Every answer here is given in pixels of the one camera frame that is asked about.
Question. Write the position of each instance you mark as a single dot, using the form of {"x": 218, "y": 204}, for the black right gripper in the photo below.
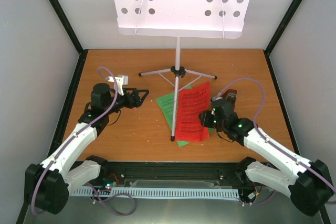
{"x": 205, "y": 121}

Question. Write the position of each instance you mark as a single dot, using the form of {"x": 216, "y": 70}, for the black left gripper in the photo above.
{"x": 137, "y": 103}

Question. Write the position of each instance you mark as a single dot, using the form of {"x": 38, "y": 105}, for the red sheet music page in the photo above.
{"x": 191, "y": 102}

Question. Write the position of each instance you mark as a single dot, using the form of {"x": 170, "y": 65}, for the green sheet music page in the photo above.
{"x": 166, "y": 103}

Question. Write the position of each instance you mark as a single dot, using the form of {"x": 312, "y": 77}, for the brown wooden metronome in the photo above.
{"x": 230, "y": 95}

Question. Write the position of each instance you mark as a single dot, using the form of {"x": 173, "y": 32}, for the white tripod music stand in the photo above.
{"x": 219, "y": 19}

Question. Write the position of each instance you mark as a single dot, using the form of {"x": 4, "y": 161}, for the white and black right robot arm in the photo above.
{"x": 307, "y": 184}

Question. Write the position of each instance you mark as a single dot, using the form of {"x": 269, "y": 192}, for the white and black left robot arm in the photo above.
{"x": 49, "y": 185}

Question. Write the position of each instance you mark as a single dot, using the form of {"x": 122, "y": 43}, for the small green circuit board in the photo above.
{"x": 110, "y": 185}

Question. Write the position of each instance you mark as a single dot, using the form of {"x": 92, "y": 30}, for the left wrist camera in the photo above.
{"x": 119, "y": 82}

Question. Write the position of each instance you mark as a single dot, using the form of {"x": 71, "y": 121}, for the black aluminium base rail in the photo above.
{"x": 222, "y": 174}

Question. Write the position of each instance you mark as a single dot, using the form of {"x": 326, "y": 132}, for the light blue slotted cable duct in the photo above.
{"x": 170, "y": 193}

